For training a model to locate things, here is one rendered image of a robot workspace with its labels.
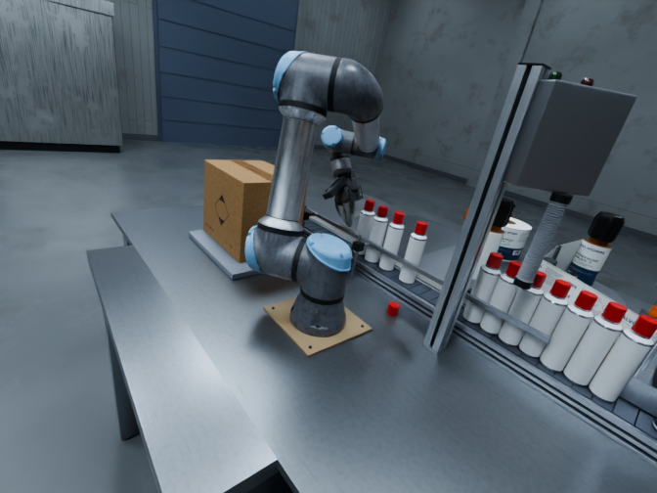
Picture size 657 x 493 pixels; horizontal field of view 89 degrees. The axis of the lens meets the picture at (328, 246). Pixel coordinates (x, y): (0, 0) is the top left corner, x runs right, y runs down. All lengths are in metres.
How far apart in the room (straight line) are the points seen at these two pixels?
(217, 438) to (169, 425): 0.09
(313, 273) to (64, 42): 6.10
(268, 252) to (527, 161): 0.58
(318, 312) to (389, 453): 0.34
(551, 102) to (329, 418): 0.70
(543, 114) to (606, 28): 7.99
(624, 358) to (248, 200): 0.99
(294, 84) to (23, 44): 5.94
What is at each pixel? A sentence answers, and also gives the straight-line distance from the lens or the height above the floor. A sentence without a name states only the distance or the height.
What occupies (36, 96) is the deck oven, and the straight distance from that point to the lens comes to 6.65.
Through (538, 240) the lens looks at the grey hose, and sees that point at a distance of 0.82.
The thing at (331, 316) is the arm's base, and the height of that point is 0.89.
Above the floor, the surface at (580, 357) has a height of 0.95.
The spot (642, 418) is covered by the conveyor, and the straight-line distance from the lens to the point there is 1.03.
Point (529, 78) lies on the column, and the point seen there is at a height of 1.47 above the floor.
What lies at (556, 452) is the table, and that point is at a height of 0.83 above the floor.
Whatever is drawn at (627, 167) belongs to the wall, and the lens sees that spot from 8.23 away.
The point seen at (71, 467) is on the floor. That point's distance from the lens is 1.77.
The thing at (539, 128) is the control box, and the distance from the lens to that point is 0.75.
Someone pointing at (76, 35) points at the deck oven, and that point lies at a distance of 6.65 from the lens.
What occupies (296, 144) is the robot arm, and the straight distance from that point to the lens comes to 0.82.
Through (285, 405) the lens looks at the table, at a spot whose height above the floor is 0.83.
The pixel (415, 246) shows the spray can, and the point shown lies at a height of 1.01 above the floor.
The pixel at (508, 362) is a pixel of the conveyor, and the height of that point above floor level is 0.86.
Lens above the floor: 1.38
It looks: 23 degrees down
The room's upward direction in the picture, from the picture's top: 10 degrees clockwise
